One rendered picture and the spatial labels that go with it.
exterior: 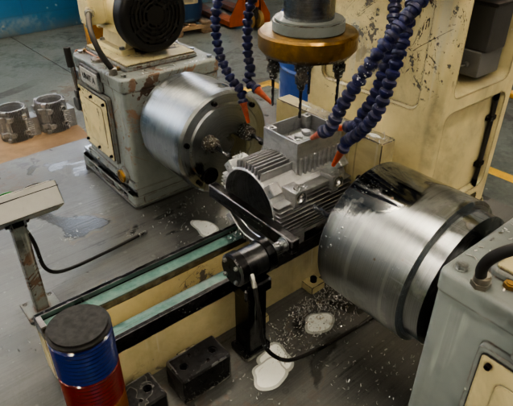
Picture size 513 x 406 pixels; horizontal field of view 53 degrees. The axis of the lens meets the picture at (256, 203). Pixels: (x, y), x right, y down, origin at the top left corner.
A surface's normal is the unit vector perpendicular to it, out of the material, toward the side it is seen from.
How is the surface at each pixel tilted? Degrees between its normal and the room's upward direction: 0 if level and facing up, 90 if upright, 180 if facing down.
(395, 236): 47
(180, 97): 32
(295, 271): 90
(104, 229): 0
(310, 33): 90
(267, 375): 0
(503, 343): 89
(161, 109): 55
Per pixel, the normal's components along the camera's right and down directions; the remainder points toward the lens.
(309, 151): 0.63, 0.42
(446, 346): -0.77, 0.33
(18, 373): 0.00, -0.84
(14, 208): 0.50, -0.18
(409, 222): -0.41, -0.53
